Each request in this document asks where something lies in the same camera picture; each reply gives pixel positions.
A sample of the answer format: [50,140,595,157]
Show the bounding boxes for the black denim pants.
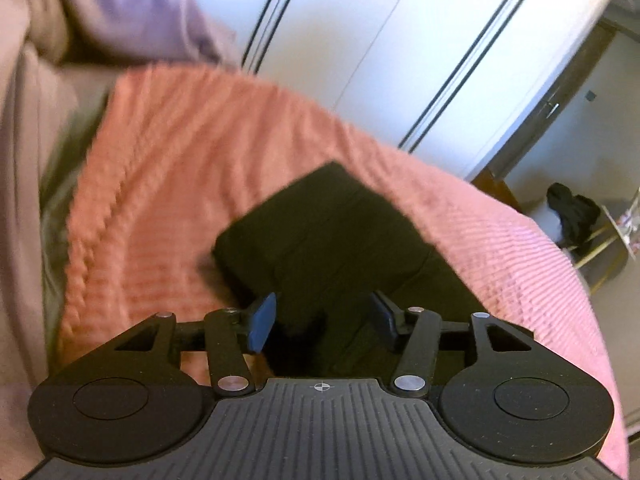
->
[213,162,484,379]

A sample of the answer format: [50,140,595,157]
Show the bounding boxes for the dark grey door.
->
[472,22,617,210]

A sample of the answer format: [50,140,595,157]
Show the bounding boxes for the pink ribbed bed blanket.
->
[55,65,629,479]

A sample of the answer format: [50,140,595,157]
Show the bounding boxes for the white round side table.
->
[568,200,639,296]

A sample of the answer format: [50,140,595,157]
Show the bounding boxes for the black clothes pile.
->
[546,182,601,256]

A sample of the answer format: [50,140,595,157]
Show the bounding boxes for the white wardrobe with black stripes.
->
[198,0,611,178]

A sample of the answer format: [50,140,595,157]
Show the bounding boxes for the purple grey pillow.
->
[0,0,241,411]

